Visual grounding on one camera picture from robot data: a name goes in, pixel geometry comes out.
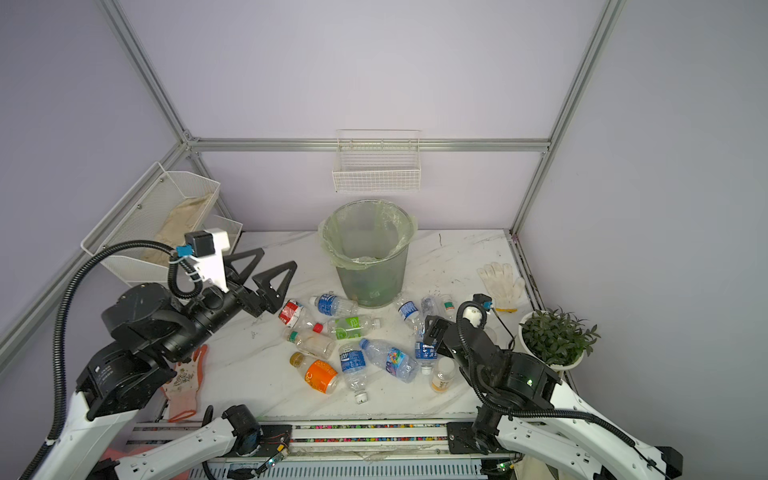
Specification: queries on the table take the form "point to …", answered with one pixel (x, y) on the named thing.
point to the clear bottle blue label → (426, 356)
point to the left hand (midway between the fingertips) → (277, 261)
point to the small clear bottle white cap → (444, 373)
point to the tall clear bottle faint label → (444, 305)
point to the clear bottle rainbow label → (394, 361)
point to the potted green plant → (556, 337)
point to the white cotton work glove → (501, 286)
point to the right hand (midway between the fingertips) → (434, 325)
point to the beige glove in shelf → (175, 228)
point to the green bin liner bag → (359, 232)
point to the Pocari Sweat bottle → (353, 363)
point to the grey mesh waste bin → (379, 284)
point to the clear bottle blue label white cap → (332, 305)
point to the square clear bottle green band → (317, 344)
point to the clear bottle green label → (350, 327)
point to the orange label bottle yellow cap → (317, 373)
